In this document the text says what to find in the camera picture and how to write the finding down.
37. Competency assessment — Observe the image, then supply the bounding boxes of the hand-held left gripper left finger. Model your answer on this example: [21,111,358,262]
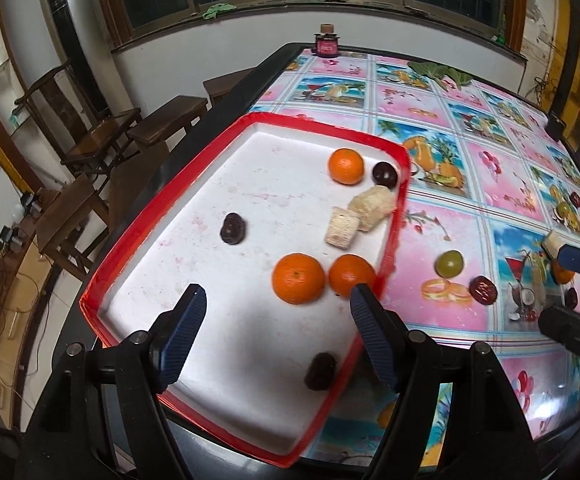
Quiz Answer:
[25,284,207,480]

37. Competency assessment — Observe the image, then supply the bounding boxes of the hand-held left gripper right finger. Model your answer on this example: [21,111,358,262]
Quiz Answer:
[350,284,531,480]

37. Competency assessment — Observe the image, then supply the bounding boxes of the orange mandarin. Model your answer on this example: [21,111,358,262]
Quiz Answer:
[328,254,377,298]
[271,253,326,306]
[551,260,576,285]
[328,148,365,185]

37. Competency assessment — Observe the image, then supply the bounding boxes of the red-rimmed white tray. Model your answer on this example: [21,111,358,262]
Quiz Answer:
[79,112,412,468]

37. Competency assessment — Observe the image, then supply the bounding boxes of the large beige puffed rice roll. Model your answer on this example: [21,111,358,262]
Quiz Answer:
[347,186,397,232]

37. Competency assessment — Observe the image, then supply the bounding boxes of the small black box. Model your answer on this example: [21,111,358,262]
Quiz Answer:
[545,114,568,142]

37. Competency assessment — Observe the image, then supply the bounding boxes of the dark wooden stool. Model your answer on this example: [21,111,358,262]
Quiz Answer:
[35,175,111,281]
[202,67,256,106]
[106,141,171,233]
[127,95,208,151]

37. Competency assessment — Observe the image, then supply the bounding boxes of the wooden side desk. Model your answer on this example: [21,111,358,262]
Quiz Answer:
[0,240,56,411]

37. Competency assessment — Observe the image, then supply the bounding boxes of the wooden armchair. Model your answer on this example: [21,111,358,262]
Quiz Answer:
[15,60,143,176]

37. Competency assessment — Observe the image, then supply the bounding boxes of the green leaves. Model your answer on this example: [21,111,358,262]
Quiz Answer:
[407,61,472,88]

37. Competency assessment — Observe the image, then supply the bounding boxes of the dark red jar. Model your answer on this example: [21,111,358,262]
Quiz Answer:
[312,23,341,57]

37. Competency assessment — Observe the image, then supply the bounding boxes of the white standing air conditioner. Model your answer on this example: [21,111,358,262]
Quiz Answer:
[36,0,111,116]

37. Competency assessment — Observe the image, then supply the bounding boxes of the green cloth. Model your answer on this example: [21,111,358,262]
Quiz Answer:
[201,2,237,21]

